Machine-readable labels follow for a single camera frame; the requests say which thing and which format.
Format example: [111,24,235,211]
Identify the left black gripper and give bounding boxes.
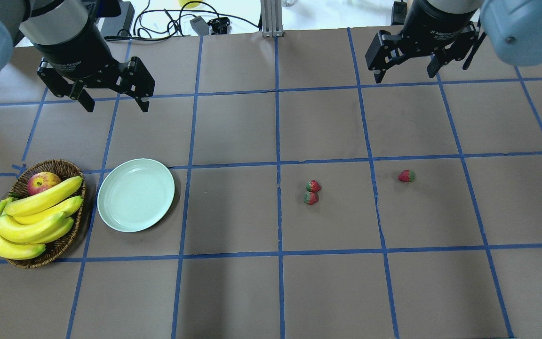
[34,22,155,113]

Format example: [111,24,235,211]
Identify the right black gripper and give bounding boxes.
[365,0,485,84]

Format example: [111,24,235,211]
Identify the strawberry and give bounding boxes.
[398,169,416,183]
[303,192,319,205]
[305,180,322,193]

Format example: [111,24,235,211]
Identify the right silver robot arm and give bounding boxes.
[365,0,542,83]

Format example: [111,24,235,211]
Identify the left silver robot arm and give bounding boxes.
[0,0,155,112]

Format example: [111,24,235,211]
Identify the light green plate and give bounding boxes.
[96,158,175,233]

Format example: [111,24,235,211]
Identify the black power adapter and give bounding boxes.
[97,0,135,37]

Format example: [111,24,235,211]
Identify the brown wicker basket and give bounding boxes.
[4,159,88,269]

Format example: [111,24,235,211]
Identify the red yellow apple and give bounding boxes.
[26,171,62,196]

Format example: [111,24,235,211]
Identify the grey small adapter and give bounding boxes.
[190,16,212,36]

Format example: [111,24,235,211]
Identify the yellow banana bunch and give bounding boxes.
[0,176,84,260]

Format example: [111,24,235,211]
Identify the black cable bundle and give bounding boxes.
[132,0,261,40]

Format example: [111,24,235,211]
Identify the aluminium frame post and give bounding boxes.
[260,0,284,37]

